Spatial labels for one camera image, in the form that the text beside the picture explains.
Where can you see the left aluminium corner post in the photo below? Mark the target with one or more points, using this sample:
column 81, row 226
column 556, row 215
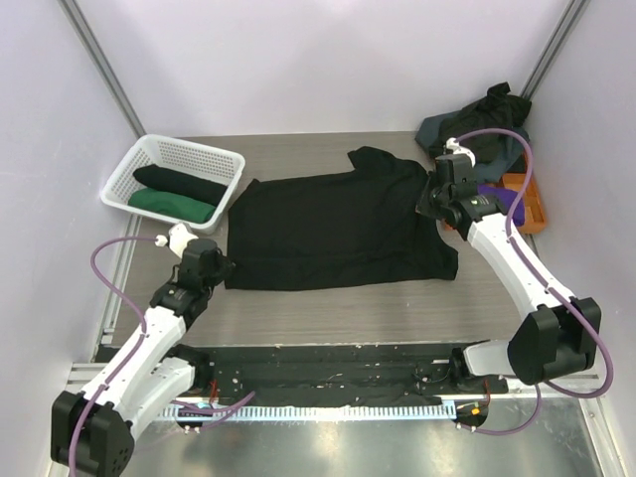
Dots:
column 102, row 64

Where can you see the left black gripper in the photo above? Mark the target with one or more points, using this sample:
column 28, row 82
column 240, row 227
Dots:
column 224, row 267

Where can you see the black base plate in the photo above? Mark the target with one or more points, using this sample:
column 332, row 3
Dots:
column 371, row 375

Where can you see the grey blue shirt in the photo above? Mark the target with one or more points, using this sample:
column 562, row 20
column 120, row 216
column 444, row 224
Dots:
column 509, row 153

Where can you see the dark green crumpled shirt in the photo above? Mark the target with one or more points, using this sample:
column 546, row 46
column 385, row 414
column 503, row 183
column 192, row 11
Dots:
column 497, row 109

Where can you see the rolled black t shirt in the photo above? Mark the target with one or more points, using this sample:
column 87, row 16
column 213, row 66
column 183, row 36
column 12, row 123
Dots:
column 175, row 182

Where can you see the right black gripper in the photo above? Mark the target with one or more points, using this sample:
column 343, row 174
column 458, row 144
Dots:
column 432, row 197

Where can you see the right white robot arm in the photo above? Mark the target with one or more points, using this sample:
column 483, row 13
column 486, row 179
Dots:
column 555, row 338

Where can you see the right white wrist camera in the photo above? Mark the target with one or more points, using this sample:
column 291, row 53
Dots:
column 453, row 146

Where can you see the black t shirt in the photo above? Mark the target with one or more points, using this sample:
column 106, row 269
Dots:
column 175, row 182
column 337, row 230

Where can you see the white plastic basket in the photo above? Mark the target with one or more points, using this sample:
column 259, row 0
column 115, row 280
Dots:
column 217, row 165

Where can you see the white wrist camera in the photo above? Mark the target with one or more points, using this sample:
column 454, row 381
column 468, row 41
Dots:
column 176, row 237
column 453, row 146

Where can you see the purple folded cloth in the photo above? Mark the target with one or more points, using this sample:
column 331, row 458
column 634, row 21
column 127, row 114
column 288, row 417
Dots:
column 506, row 197

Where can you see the rolled green t shirt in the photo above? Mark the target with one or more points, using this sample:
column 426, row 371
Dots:
column 171, row 205

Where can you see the orange compartment tray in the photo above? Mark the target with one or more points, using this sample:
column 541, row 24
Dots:
column 536, row 220

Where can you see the white slotted cable duct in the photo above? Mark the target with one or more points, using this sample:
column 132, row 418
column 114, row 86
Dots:
column 444, row 411

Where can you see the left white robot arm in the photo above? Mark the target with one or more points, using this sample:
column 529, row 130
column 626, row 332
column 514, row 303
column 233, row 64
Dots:
column 95, row 430

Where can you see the aluminium corner post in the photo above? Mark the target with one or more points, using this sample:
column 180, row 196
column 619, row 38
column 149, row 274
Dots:
column 102, row 64
column 571, row 15

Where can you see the right aluminium corner post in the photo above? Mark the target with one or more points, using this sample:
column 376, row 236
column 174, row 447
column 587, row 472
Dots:
column 571, row 15

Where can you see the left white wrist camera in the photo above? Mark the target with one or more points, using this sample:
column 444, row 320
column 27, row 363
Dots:
column 176, row 237

